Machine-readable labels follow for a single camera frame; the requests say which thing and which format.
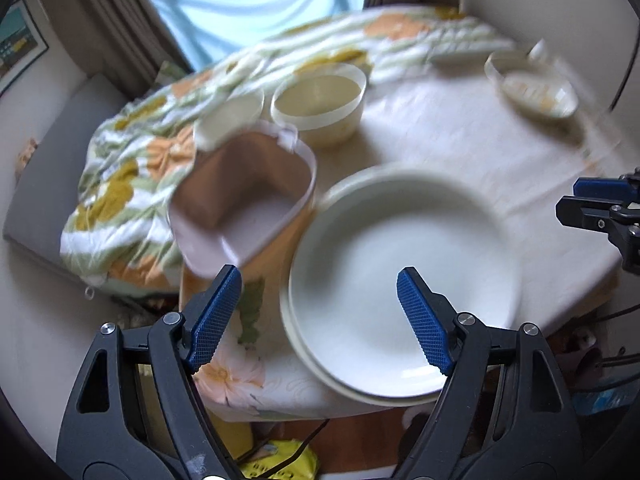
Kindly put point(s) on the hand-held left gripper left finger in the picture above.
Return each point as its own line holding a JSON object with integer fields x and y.
{"x": 212, "y": 320}

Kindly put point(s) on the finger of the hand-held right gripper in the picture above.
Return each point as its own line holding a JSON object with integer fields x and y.
{"x": 585, "y": 215}
{"x": 597, "y": 188}

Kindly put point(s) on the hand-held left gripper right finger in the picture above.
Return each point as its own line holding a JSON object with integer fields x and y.
{"x": 425, "y": 320}

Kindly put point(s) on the white round plate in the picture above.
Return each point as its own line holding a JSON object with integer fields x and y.
{"x": 400, "y": 270}

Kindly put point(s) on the pink square bowl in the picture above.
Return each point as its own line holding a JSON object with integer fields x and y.
{"x": 250, "y": 195}

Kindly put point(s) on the white round bowl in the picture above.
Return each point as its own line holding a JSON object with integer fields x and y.
{"x": 227, "y": 117}

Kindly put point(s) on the cream deep bowl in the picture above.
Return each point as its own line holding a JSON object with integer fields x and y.
{"x": 315, "y": 102}

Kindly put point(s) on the patterned shallow bowl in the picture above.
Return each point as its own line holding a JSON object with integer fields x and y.
{"x": 502, "y": 62}
{"x": 542, "y": 95}

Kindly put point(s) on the floral peach tablecloth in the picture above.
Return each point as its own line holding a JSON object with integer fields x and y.
{"x": 450, "y": 135}

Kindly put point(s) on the yellow snack packet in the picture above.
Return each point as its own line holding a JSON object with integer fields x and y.
{"x": 285, "y": 462}

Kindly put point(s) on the floral quilted blanket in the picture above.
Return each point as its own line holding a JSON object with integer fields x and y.
{"x": 135, "y": 170}

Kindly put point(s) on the grey cushion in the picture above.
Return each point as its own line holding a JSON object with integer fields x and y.
{"x": 45, "y": 175}

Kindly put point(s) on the light blue sheer curtain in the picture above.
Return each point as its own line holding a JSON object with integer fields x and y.
{"x": 250, "y": 5}

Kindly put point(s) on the beige curtain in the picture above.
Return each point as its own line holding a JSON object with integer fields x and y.
{"x": 115, "y": 15}

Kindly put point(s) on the framed wall picture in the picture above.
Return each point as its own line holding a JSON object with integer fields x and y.
{"x": 20, "y": 42}

